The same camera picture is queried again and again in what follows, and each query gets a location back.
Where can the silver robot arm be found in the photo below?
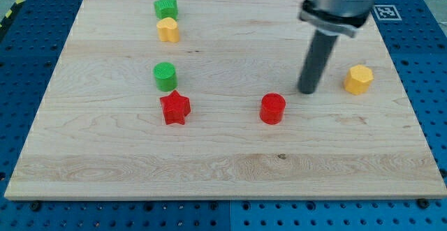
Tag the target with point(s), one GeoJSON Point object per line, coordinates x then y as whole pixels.
{"type": "Point", "coordinates": [336, 17]}

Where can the yellow heart block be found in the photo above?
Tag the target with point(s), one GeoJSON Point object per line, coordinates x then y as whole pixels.
{"type": "Point", "coordinates": [168, 30]}

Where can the red star block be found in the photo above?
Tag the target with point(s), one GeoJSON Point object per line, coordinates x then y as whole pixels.
{"type": "Point", "coordinates": [175, 108]}

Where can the red cylinder block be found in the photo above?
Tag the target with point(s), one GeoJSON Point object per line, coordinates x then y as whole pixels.
{"type": "Point", "coordinates": [272, 108]}

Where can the green cylinder block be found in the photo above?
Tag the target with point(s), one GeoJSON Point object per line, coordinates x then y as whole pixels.
{"type": "Point", "coordinates": [165, 76]}

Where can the light wooden board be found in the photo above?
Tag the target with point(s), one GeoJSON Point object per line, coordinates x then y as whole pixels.
{"type": "Point", "coordinates": [100, 134]}

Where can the green star block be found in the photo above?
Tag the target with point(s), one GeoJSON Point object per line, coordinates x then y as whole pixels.
{"type": "Point", "coordinates": [166, 8]}

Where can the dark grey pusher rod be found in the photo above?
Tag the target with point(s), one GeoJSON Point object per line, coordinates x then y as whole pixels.
{"type": "Point", "coordinates": [317, 57]}

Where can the yellow hexagon block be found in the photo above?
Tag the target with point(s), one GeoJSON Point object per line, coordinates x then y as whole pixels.
{"type": "Point", "coordinates": [358, 79]}

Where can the white fiducial marker tag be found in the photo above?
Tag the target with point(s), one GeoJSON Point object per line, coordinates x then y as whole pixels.
{"type": "Point", "coordinates": [386, 12]}

